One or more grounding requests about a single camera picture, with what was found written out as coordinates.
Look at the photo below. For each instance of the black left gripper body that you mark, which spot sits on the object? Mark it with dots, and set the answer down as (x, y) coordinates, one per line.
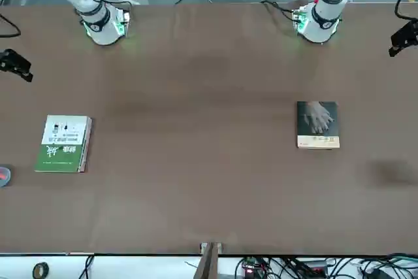
(413, 27)

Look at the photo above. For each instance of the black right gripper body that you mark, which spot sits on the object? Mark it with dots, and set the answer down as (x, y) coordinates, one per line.
(6, 60)

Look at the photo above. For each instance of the dark book with hand photo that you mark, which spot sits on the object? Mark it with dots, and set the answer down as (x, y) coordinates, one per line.
(316, 122)

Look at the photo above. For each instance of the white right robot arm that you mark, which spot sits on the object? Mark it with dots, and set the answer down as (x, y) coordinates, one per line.
(98, 24)

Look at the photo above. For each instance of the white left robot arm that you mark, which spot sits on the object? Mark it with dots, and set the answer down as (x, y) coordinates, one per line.
(330, 8)

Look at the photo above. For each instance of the green and white book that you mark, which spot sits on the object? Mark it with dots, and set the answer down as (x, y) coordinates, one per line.
(58, 155)

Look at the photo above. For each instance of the black tape roll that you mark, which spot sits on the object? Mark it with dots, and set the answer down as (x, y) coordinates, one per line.
(35, 270)

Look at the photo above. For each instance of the white side desk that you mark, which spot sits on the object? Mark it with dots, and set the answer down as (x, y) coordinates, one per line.
(140, 267)

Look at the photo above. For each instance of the black power adapter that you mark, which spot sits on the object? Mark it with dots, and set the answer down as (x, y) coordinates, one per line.
(380, 274)

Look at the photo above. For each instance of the black ribbed power supply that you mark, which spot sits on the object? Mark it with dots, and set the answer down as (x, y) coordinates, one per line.
(316, 266)

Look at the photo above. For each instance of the circuit board with red light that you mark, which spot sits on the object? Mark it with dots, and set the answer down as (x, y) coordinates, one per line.
(249, 269)

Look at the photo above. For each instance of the brown post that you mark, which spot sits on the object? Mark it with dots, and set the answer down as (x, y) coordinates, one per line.
(207, 262)

